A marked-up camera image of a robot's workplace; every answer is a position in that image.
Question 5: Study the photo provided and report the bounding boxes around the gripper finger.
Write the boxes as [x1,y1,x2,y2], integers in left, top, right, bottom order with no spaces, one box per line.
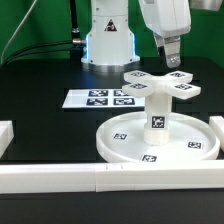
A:
[163,36,181,68]
[154,33,164,56]

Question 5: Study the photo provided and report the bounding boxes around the white left fence block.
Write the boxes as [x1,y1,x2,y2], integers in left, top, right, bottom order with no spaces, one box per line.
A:
[0,121,14,158]

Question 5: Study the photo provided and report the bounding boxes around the black cable pair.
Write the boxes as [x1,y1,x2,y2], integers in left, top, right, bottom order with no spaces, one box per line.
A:
[2,40,75,66]

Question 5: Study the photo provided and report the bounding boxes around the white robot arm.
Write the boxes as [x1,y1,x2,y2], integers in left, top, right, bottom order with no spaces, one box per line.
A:
[81,0,223,71]

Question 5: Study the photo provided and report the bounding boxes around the grey thin cable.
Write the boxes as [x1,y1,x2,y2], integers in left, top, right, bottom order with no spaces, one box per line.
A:
[0,0,39,65]

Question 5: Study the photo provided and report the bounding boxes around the white front fence bar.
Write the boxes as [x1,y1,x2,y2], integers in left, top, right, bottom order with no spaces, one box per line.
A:
[0,160,224,194]

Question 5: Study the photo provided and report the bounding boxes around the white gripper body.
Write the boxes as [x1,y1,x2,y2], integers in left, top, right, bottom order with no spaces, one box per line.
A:
[138,0,191,38]

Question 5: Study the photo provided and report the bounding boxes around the white round table top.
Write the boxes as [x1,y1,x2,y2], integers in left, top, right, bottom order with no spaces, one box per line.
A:
[96,112,220,163]

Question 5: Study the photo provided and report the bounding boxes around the white marker sheet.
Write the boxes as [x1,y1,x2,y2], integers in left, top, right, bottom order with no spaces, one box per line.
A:
[62,89,144,109]

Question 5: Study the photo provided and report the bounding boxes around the white cross-shaped table base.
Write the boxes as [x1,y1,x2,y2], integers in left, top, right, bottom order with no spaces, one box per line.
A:
[122,70,201,100]

